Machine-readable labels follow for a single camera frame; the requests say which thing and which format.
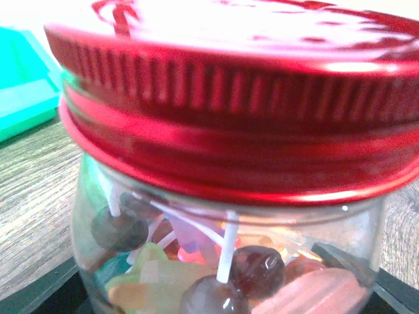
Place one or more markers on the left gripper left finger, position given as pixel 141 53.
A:
pixel 59 291

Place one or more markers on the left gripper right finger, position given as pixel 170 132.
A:
pixel 390 295

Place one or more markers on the clear plastic jar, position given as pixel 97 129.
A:
pixel 144 250

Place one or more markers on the green double candy bin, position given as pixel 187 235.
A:
pixel 30 83

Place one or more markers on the red jar lid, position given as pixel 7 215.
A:
pixel 245 102

